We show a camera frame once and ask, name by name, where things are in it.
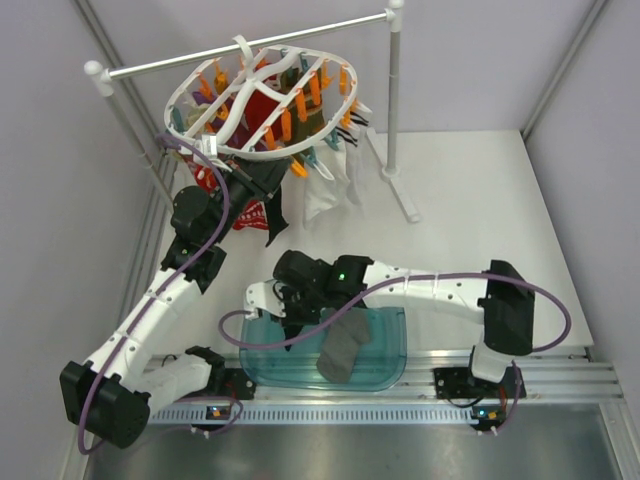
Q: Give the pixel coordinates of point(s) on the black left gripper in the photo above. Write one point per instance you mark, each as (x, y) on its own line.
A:
(259, 177)

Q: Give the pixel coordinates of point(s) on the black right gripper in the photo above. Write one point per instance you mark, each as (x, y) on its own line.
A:
(291, 318)

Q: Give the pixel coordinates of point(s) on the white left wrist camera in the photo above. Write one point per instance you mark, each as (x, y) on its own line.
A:
(207, 144)

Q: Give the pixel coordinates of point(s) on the white drying rack stand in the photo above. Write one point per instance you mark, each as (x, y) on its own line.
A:
(103, 78)

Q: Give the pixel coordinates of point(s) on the aluminium mounting rail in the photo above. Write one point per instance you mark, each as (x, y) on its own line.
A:
(418, 397)

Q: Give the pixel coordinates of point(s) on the red patterned sock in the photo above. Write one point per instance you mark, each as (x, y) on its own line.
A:
(254, 216)

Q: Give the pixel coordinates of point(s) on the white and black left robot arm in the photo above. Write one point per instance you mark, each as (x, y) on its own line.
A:
(110, 394)

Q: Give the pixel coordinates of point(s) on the teal transparent plastic tub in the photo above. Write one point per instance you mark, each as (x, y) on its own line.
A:
(378, 365)

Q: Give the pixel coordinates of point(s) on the olive green sock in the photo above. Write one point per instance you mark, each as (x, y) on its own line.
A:
(298, 130)

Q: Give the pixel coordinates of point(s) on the white oval clip hanger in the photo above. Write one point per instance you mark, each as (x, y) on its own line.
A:
(279, 71)

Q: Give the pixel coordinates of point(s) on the grey sock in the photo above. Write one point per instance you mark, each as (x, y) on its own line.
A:
(341, 347)

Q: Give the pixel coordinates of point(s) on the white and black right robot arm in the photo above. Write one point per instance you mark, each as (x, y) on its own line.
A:
(497, 299)

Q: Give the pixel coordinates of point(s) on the white black striped sock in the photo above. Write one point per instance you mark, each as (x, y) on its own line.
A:
(357, 126)

